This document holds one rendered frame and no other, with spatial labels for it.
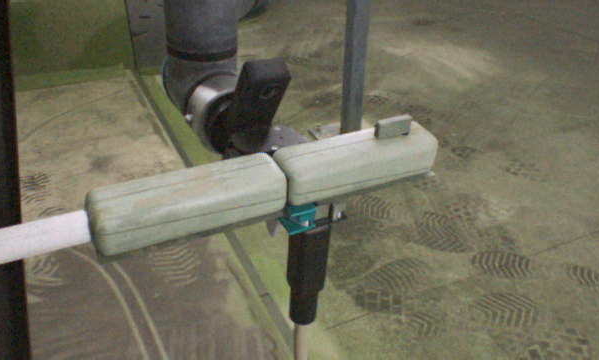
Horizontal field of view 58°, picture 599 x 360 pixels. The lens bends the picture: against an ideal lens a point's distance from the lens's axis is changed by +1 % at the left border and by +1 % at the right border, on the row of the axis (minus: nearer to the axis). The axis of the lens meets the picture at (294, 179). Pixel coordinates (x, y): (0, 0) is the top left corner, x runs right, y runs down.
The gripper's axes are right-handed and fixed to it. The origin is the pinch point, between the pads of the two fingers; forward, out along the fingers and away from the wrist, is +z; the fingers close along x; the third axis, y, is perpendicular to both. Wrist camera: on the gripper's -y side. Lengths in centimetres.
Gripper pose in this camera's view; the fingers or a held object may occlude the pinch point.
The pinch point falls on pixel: (316, 204)
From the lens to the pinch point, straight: 48.4
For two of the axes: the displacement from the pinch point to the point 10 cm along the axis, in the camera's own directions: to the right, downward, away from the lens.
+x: -8.9, 2.0, -4.1
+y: -0.7, 8.3, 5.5
